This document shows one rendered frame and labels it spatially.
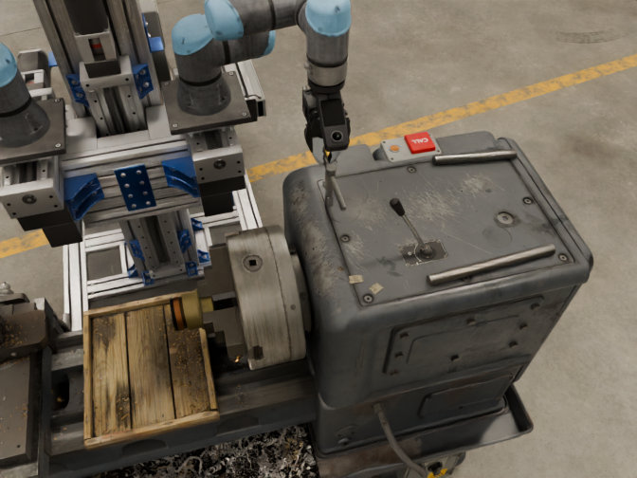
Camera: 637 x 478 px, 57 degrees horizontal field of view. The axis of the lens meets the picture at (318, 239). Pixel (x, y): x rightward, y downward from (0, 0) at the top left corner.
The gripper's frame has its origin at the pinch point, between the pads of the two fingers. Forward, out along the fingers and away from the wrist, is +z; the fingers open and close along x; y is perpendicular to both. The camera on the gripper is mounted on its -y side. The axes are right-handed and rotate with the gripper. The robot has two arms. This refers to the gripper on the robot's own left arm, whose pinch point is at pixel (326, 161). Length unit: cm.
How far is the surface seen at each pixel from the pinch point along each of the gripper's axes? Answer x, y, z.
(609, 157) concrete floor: -194, 102, 135
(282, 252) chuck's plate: 12.5, -12.6, 11.6
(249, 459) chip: 28, -31, 77
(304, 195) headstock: 4.5, 1.1, 10.4
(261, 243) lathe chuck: 16.5, -8.8, 11.9
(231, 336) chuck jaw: 26.2, -22.7, 23.7
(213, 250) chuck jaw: 26.6, -5.2, 16.0
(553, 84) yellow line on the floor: -195, 169, 135
